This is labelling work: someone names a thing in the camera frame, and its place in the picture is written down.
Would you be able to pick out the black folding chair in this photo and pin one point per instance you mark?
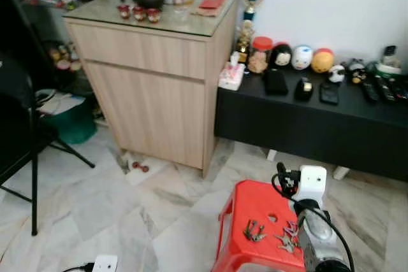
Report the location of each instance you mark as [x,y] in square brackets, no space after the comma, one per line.
[19,125]

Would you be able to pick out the black haired round doll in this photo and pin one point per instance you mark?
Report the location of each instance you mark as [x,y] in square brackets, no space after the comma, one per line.
[281,55]

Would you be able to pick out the red envelope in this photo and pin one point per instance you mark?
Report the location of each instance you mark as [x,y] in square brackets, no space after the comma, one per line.
[213,1]

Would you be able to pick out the light wooden cabinet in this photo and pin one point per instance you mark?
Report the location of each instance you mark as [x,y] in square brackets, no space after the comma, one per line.
[153,93]

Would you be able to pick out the red plastic stool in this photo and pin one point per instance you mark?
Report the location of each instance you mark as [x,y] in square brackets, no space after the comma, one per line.
[255,205]

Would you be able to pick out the dark small figurine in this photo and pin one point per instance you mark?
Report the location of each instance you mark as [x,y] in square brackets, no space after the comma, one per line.
[356,71]

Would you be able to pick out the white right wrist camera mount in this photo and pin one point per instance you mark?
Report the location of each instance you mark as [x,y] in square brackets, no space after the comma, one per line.
[312,183]

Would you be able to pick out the small red cup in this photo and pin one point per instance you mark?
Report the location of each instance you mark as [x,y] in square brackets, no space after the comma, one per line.
[139,13]
[124,11]
[153,15]

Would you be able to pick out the green bucket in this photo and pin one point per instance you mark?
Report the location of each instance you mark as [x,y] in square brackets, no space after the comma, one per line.
[73,125]

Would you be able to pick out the pink tissue pack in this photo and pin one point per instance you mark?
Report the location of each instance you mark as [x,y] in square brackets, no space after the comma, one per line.
[231,78]

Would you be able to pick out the black remote control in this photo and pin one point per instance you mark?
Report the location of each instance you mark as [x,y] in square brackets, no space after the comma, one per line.
[370,90]
[386,88]

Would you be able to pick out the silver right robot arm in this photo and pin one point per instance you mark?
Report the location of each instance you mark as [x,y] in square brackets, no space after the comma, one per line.
[319,240]

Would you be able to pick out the yellow orange round doll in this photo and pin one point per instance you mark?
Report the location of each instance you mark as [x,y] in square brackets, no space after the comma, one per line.
[322,62]

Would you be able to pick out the small panda figure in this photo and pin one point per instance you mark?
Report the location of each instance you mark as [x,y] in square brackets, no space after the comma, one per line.
[336,74]

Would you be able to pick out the white blue round doll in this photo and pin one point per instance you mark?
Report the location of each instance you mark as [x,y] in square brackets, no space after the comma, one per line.
[303,57]

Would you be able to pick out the small red toy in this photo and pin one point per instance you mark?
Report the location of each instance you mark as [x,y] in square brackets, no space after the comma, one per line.
[138,167]

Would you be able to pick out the black low bench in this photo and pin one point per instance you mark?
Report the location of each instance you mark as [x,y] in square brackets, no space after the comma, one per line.
[306,125]

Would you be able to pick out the black wallet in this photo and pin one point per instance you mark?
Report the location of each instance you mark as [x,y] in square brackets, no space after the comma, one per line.
[275,83]

